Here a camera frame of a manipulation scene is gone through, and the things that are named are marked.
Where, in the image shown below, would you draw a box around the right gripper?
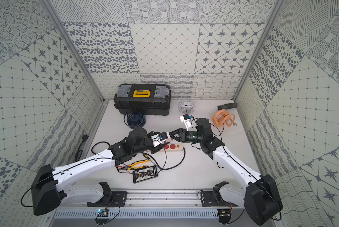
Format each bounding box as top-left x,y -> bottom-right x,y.
168,128 -> 203,144

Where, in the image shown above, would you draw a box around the beige red power strip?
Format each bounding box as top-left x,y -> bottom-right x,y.
158,142 -> 183,152

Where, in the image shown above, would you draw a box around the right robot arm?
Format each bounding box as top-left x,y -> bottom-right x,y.
169,118 -> 283,226

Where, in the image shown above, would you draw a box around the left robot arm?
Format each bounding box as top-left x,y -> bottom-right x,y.
30,128 -> 172,216

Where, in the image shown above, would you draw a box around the white round desk fan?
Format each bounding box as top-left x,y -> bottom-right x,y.
178,97 -> 196,114

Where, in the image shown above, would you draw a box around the navy blue desk fan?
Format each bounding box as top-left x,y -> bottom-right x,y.
126,112 -> 146,129

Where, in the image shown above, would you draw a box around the orange desk fan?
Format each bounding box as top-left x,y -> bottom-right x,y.
212,110 -> 236,127

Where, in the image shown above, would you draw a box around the yellow black screwdriver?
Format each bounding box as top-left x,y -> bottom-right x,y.
143,153 -> 163,172

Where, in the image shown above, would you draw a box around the yellow black pliers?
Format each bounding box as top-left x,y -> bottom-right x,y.
117,159 -> 150,172

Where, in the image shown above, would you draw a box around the black screwdriver bit case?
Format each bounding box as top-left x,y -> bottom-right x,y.
132,166 -> 158,183

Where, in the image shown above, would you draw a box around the black plastic toolbox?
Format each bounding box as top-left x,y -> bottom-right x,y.
114,84 -> 171,116

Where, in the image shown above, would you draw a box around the black cylindrical flashlight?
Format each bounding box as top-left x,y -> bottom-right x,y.
217,103 -> 237,111

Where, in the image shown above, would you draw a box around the blue fan black cable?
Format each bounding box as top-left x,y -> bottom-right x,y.
123,113 -> 168,171

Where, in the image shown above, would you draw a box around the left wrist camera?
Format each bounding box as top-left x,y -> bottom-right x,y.
151,133 -> 166,144

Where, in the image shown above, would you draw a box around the black power strip cable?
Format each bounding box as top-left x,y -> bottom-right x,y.
90,141 -> 186,171

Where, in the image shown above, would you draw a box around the orange fan black cable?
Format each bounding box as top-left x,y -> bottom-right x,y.
190,121 -> 227,168

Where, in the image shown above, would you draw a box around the aluminium rail frame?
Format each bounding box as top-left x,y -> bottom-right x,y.
46,187 -> 281,211

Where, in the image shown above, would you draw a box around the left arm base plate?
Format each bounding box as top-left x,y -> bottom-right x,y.
86,191 -> 128,207

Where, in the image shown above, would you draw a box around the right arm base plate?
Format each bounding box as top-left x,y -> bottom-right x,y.
196,190 -> 237,207

